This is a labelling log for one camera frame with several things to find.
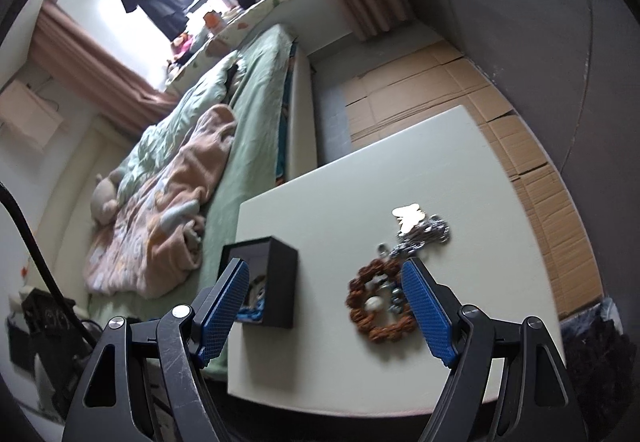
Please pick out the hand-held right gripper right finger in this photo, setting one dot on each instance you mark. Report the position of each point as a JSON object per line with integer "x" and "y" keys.
{"x": 425, "y": 309}

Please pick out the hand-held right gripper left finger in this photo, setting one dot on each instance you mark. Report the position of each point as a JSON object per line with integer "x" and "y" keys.
{"x": 223, "y": 311}

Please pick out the black jewelry box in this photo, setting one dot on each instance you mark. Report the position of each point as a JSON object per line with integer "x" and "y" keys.
{"x": 270, "y": 279}

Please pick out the gold butterfly hair clip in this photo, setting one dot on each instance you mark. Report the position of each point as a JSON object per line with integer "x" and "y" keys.
{"x": 407, "y": 214}

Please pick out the pink floral blanket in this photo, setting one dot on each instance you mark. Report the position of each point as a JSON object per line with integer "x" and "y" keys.
{"x": 165, "y": 222}

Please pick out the white table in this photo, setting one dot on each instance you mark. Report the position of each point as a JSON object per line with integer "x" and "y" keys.
{"x": 400, "y": 162}

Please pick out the beige plush toy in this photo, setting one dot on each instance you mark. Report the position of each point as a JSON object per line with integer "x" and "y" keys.
{"x": 104, "y": 199}

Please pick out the dark fuzzy rug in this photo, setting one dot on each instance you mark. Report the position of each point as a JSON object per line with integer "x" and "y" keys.
{"x": 595, "y": 357}

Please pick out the black bag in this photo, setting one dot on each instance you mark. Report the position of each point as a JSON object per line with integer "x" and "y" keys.
{"x": 42, "y": 327}

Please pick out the flattened cardboard sheets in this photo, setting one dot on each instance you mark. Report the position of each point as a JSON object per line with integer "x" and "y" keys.
{"x": 480, "y": 132}

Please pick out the green bed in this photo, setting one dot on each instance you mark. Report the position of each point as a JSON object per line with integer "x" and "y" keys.
{"x": 260, "y": 122}

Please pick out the green quilt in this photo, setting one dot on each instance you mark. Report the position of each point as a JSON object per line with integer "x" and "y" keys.
{"x": 200, "y": 97}

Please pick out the floral windowsill cushion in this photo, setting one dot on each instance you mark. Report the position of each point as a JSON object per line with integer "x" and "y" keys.
{"x": 245, "y": 17}

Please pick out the wall air conditioner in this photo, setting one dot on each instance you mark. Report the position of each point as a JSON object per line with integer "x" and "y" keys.
{"x": 30, "y": 109}

